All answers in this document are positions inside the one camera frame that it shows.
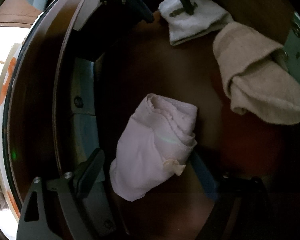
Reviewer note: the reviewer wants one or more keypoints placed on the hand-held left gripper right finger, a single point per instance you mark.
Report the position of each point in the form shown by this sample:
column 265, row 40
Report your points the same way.
column 203, row 177

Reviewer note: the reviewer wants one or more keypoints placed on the beige ribbed underwear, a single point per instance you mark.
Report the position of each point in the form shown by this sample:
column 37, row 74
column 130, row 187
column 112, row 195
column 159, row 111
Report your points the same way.
column 252, row 67

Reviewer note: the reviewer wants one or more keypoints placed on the white pink bow underwear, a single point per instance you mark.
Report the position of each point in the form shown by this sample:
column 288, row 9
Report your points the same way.
column 145, row 150

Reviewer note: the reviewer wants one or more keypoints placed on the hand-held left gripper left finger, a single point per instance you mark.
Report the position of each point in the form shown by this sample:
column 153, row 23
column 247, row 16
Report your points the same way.
column 90, row 172

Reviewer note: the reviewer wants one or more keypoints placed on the wooden desk drawer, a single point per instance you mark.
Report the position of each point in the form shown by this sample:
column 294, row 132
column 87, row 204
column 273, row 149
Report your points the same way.
column 152, row 75

